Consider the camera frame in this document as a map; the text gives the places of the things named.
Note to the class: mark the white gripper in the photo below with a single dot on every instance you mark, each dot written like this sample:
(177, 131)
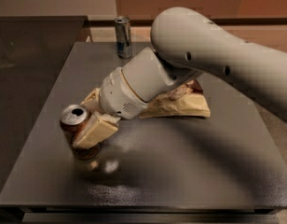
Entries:
(117, 95)

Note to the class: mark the orange soda can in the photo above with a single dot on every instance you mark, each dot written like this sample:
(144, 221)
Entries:
(72, 121)

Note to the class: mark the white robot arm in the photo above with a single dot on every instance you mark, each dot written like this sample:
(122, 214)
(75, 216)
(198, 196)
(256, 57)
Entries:
(185, 45)

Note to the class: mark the slim silver blue can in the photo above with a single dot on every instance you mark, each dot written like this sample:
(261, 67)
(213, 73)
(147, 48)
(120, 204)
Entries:
(123, 40)

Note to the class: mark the sea salt chips bag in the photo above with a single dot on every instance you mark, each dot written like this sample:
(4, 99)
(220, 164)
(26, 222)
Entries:
(186, 100)

